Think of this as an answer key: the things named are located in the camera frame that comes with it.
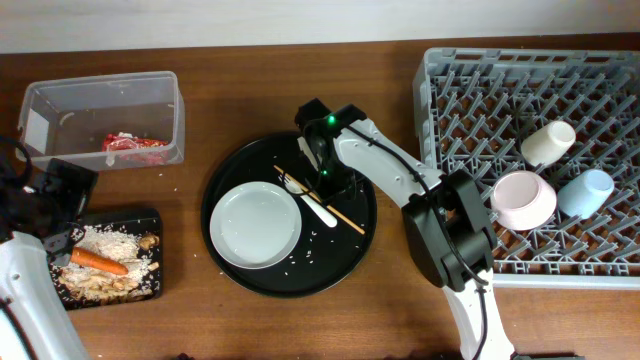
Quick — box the wooden chopstick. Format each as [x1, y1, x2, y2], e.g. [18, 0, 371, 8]
[274, 165, 365, 235]

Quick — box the orange carrot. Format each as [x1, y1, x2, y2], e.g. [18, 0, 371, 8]
[70, 247, 128, 275]

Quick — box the white plastic fork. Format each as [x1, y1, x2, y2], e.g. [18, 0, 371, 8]
[280, 175, 338, 228]

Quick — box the white tissue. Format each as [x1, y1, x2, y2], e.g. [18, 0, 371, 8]
[105, 151, 117, 167]

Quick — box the red snack wrapper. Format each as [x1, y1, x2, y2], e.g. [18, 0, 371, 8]
[102, 132, 168, 165]

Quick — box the brown mushroom piece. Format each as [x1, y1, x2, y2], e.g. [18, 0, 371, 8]
[138, 233, 160, 251]

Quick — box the pink small bowl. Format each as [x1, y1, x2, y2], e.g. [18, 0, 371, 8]
[490, 171, 557, 231]

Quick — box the white cup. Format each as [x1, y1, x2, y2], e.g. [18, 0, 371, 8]
[521, 121, 576, 167]

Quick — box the light blue cup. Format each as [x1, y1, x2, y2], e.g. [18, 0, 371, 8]
[557, 169, 615, 219]

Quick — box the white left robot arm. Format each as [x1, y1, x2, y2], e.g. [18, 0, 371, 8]
[1, 159, 98, 359]

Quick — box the black rectangular waste tray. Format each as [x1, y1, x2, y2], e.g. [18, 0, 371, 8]
[49, 208, 164, 311]

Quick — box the grey dishwasher rack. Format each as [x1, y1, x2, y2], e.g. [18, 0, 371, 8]
[413, 48, 639, 290]

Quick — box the pile of rice scraps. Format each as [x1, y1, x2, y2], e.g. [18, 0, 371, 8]
[50, 225, 162, 310]

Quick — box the clear plastic bin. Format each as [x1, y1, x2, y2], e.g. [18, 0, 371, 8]
[17, 71, 186, 171]

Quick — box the round black serving tray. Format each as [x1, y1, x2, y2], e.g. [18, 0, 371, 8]
[201, 132, 377, 298]

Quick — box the grey round plate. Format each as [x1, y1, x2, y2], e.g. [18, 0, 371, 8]
[209, 181, 302, 270]

